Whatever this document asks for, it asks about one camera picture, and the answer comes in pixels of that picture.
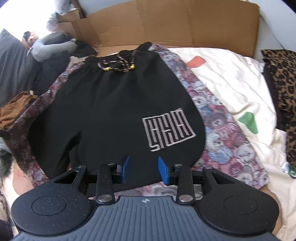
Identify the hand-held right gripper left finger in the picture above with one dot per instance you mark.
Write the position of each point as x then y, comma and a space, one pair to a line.
125, 169

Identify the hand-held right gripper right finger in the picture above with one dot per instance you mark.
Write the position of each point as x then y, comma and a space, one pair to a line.
163, 171

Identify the black shorts with bear print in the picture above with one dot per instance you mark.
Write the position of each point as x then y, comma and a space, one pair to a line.
115, 104

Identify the cream cartoon printed blanket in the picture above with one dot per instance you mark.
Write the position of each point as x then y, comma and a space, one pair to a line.
231, 76

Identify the black garment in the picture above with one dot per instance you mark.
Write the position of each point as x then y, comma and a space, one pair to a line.
53, 69

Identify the light grey-blue garment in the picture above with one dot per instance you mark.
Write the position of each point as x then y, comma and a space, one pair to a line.
3, 146

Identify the brown printed garment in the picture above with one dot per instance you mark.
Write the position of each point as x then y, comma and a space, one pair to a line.
13, 109

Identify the grey plush toy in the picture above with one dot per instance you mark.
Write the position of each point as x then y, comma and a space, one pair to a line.
50, 48

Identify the flattened cardboard sheet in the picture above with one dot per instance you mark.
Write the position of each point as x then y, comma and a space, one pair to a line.
161, 23

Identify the dark grey pillow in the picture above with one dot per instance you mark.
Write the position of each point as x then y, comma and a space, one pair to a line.
13, 69

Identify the leopard print garment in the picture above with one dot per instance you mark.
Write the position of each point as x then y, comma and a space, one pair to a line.
286, 81

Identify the pale crumpled plastic wrap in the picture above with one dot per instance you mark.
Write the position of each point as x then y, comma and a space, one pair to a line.
55, 22

